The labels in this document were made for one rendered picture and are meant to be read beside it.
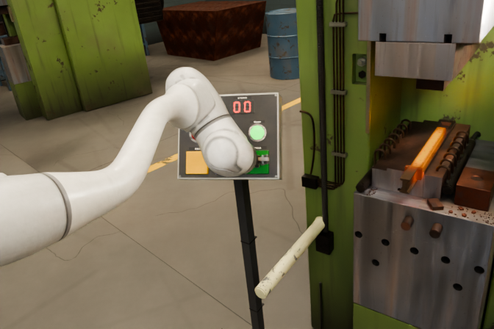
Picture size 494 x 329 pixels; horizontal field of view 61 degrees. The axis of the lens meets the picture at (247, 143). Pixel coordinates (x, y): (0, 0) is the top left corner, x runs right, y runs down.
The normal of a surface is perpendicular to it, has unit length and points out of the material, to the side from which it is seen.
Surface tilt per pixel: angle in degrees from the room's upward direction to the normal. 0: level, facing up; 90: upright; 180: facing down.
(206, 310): 0
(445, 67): 90
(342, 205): 90
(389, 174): 90
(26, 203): 57
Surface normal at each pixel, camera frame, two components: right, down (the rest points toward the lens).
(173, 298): -0.10, -0.91
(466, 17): -0.57, 0.39
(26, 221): 0.84, -0.07
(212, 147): -0.28, -0.14
